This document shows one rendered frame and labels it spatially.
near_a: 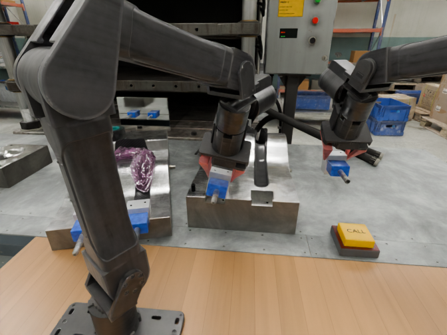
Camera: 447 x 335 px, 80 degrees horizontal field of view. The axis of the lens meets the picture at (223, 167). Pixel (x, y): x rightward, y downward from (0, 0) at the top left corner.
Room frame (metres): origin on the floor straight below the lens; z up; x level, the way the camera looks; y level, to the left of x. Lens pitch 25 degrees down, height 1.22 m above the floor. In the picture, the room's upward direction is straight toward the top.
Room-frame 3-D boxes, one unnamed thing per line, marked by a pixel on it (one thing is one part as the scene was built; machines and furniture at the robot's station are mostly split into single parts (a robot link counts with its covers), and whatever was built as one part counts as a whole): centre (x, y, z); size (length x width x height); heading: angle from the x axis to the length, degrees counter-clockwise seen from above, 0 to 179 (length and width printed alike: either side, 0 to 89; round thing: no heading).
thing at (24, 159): (0.83, 0.73, 0.84); 0.20 x 0.15 x 0.07; 174
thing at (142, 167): (0.72, 0.29, 0.90); 0.26 x 0.18 x 0.08; 11
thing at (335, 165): (0.59, -0.28, 0.93); 0.13 x 0.05 x 0.05; 174
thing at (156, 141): (0.72, 0.30, 0.86); 0.50 x 0.26 x 0.11; 11
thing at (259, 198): (0.53, -0.09, 0.87); 0.05 x 0.05 x 0.04; 84
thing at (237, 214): (0.77, -0.07, 0.87); 0.50 x 0.26 x 0.14; 174
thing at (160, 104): (1.62, 0.39, 0.87); 0.50 x 0.27 x 0.17; 174
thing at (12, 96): (4.85, 3.66, 0.42); 0.60 x 0.42 x 0.33; 73
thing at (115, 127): (0.89, 0.38, 0.93); 0.08 x 0.08 x 0.04
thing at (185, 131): (1.70, 0.43, 0.76); 1.30 x 0.84 x 0.07; 84
